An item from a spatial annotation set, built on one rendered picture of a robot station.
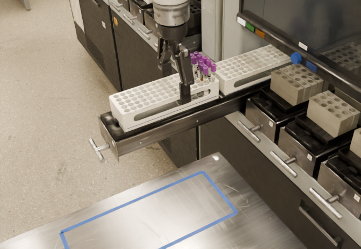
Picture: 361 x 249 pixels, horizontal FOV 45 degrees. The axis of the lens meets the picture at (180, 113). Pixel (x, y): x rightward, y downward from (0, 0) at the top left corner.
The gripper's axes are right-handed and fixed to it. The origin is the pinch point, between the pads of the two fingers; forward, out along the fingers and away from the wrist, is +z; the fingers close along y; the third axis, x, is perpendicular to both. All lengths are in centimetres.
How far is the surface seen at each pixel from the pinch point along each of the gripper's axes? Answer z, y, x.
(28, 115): 87, -134, -32
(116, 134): 4.8, 4.7, -20.6
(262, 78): 3.6, 5.0, 26.5
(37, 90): 87, -157, -21
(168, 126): 6.9, 6.9, -6.2
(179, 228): 4.5, 39.6, -20.8
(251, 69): 0.1, 3.6, 23.3
